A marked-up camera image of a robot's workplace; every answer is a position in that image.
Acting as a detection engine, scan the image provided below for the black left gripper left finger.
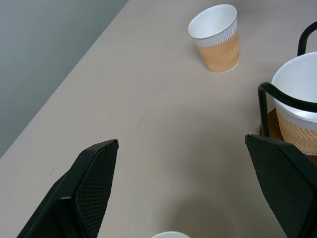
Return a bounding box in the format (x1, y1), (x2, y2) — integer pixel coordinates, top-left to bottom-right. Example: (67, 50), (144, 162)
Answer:
(16, 139), (119, 238)

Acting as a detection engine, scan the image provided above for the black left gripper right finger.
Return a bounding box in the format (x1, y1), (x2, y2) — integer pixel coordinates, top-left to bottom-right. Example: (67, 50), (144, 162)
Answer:
(245, 134), (317, 238)

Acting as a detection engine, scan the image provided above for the black wire cup holder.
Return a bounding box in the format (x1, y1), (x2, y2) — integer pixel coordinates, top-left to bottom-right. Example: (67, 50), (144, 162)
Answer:
(258, 21), (317, 156)

